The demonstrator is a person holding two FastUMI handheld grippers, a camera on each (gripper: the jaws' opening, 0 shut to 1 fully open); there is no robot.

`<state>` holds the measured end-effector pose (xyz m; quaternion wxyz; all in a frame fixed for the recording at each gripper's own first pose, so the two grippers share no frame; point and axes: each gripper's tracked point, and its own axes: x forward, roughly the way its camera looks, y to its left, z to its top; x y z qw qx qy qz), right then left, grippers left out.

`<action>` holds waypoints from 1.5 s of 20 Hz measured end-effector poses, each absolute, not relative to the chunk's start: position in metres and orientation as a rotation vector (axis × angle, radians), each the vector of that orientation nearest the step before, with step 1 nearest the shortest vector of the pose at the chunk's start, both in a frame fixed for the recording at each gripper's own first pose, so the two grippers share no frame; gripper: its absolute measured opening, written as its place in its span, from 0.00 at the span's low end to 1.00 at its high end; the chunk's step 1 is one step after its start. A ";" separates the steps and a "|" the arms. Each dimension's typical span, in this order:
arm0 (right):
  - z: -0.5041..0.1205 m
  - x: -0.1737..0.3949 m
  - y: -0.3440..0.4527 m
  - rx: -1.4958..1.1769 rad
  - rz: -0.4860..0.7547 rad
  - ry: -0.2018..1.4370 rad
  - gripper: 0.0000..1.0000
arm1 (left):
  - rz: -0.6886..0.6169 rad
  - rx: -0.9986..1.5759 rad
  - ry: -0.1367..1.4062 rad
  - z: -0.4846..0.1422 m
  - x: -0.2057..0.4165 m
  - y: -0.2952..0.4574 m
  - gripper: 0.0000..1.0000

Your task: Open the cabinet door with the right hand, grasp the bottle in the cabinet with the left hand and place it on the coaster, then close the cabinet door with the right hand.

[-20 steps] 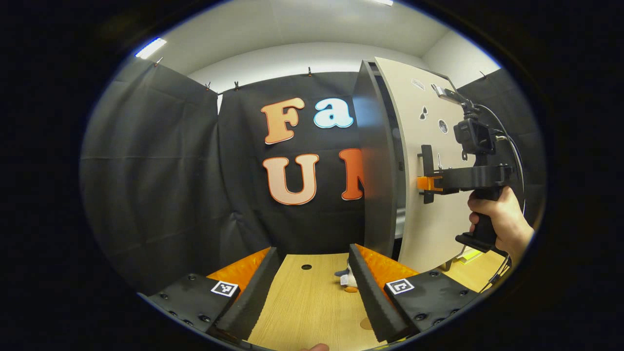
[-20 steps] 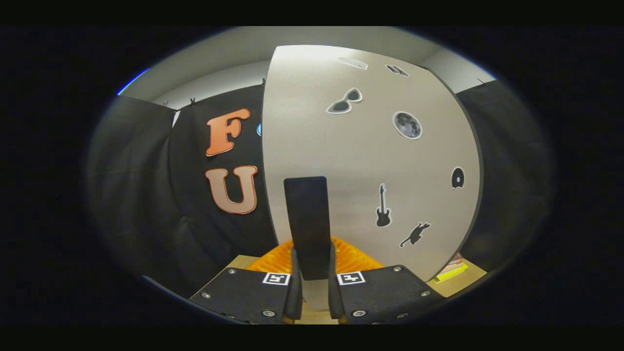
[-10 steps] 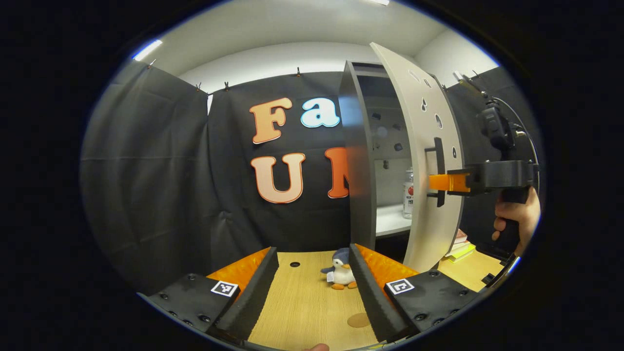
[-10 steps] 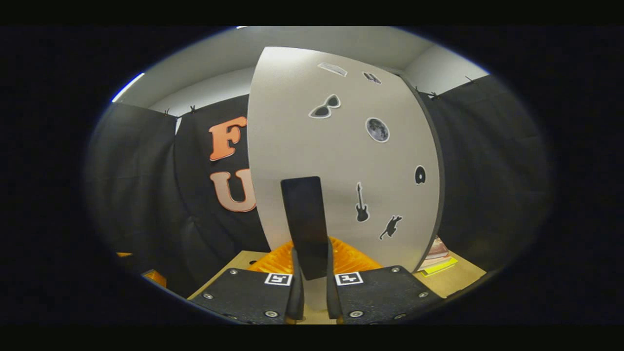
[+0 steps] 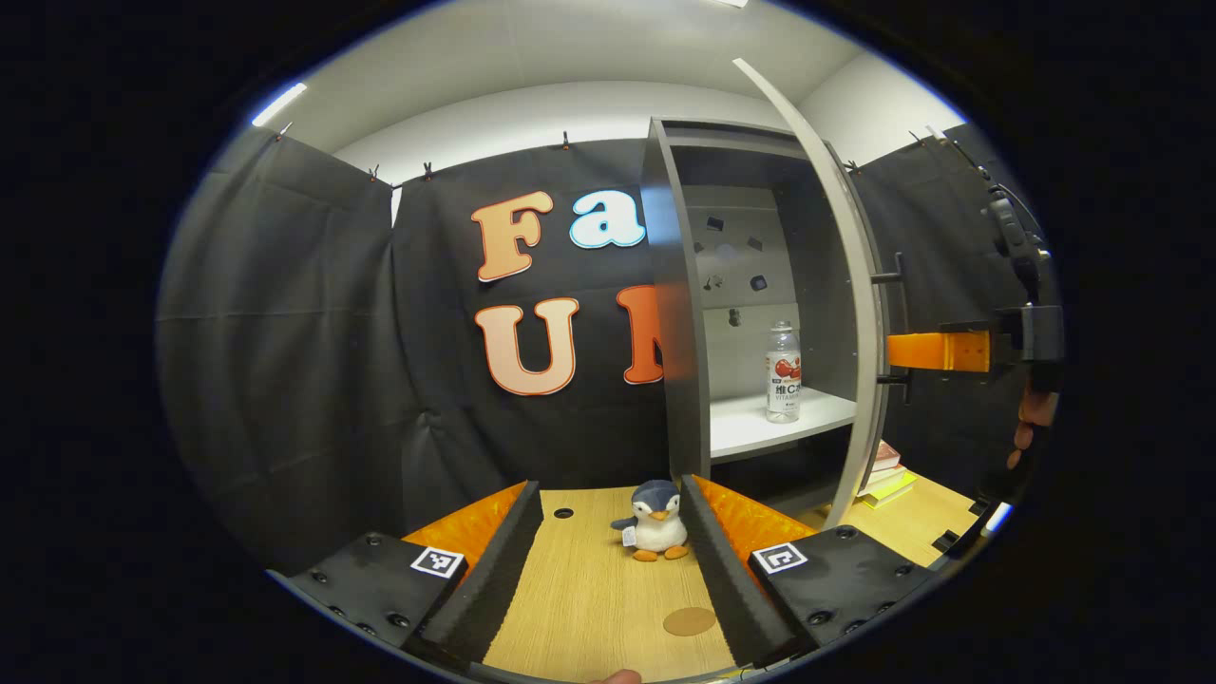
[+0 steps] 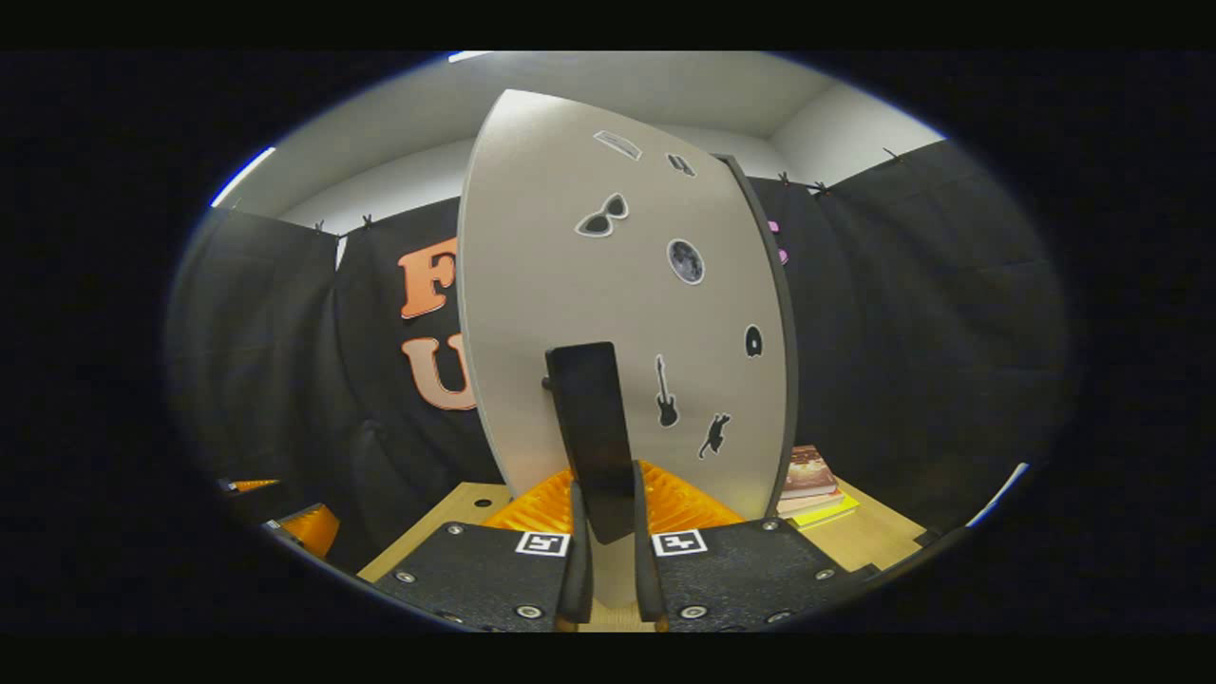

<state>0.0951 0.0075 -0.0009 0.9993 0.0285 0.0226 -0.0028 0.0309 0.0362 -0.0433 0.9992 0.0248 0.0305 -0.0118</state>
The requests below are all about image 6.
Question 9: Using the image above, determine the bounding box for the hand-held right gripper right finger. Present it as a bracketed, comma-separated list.
[632, 461, 882, 634]

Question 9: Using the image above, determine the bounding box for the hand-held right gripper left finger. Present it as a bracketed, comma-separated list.
[373, 465, 596, 633]

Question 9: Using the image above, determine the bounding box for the black door handle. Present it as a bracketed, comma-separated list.
[543, 342, 639, 546]

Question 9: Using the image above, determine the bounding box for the grey cabinet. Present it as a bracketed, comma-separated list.
[712, 154, 801, 522]

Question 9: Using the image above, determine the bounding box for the white cabinet door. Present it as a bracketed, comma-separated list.
[458, 90, 789, 611]

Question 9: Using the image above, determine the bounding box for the yellow book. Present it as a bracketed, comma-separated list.
[788, 494, 862, 531]

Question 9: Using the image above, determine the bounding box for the black backdrop cloth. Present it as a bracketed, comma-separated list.
[166, 141, 1074, 576]

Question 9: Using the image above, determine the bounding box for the brown book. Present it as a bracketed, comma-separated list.
[779, 445, 843, 503]

